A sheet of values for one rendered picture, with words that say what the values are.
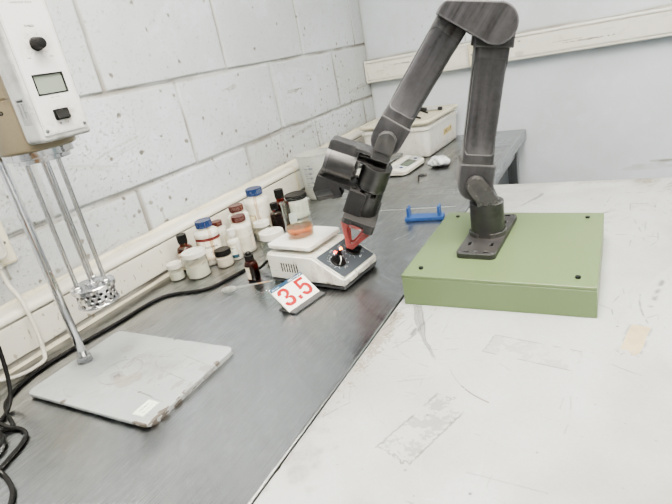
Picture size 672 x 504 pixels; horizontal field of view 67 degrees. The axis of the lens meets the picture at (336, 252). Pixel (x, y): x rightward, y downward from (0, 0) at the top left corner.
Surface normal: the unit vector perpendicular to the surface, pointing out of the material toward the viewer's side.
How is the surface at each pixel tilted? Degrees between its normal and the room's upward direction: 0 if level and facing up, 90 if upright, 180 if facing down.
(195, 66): 90
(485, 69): 101
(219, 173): 90
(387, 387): 0
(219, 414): 0
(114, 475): 0
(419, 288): 90
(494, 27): 91
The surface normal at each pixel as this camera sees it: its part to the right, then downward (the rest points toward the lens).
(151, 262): 0.87, 0.02
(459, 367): -0.18, -0.91
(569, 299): -0.45, 0.40
